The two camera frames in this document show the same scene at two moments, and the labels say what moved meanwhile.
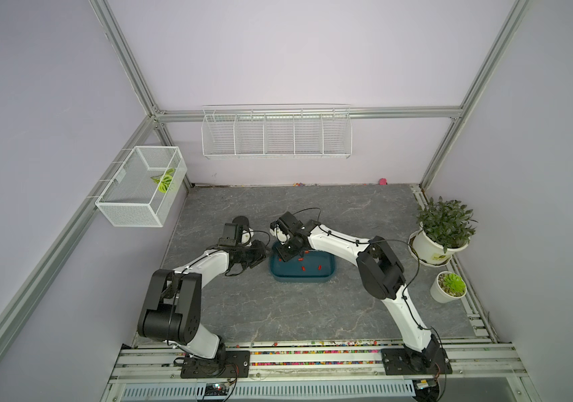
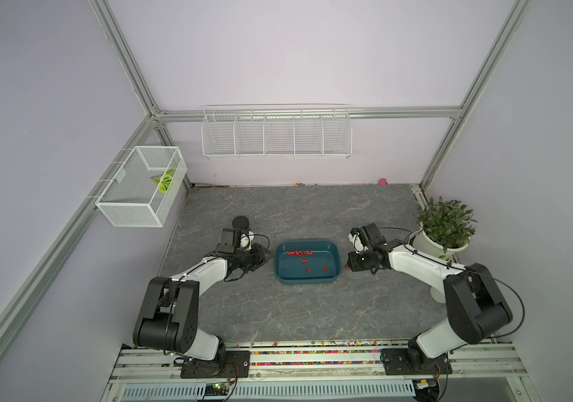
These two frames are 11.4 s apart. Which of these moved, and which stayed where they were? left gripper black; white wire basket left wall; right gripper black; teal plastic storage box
Moved: right gripper black
Stayed: left gripper black; teal plastic storage box; white wire basket left wall
